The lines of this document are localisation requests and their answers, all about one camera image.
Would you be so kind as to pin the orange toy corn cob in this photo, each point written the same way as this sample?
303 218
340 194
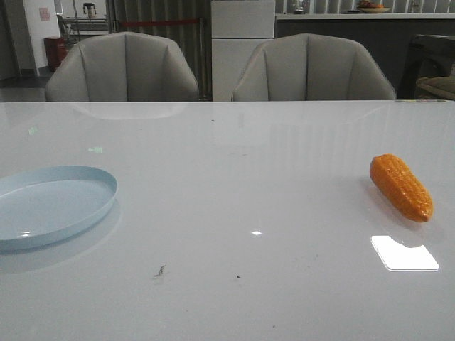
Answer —
395 180

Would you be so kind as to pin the light blue round plate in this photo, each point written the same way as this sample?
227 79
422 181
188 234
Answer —
47 205

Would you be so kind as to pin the right grey upholstered chair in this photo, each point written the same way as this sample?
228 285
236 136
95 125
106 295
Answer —
310 67

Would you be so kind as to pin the grey upholstered chair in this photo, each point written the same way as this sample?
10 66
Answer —
310 67
123 67

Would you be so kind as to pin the white cabinet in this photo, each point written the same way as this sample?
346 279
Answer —
237 28

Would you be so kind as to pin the left grey upholstered chair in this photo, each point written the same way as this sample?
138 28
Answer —
123 67

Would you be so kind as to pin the red barrier belt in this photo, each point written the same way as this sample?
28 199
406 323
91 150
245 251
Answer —
159 23

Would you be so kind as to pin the dark grey counter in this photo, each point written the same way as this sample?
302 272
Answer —
385 35

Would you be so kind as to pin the red trash bin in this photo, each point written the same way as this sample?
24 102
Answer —
56 51

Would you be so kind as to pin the fruit bowl on counter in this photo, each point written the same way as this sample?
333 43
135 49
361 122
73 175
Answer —
366 6

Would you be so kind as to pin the dark armchair at right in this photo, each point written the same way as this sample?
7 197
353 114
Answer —
427 56

